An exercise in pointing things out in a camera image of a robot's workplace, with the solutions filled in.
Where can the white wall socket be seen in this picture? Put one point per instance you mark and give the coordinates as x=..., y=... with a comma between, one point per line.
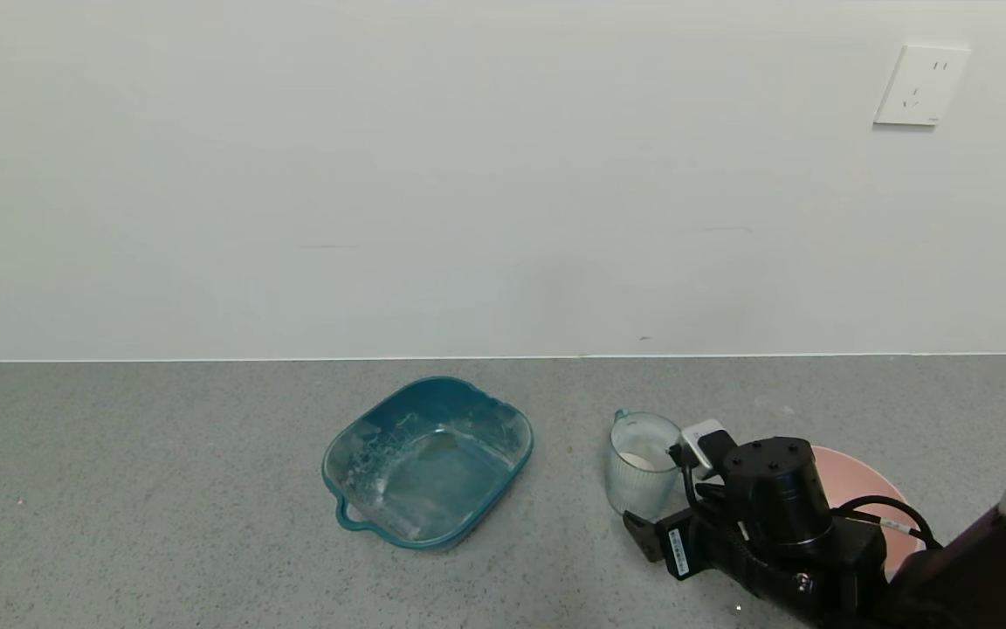
x=922, y=86

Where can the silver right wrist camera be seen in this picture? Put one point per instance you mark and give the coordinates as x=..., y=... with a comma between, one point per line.
x=702, y=434

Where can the pink bowl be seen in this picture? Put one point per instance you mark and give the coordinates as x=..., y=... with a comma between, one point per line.
x=857, y=476

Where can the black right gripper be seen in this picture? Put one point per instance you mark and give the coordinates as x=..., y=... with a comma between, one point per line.
x=676, y=549

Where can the beige speckled powder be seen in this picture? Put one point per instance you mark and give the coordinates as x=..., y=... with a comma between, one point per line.
x=643, y=459

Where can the clear ribbed plastic cup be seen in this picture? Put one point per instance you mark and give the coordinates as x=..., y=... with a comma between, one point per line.
x=634, y=494

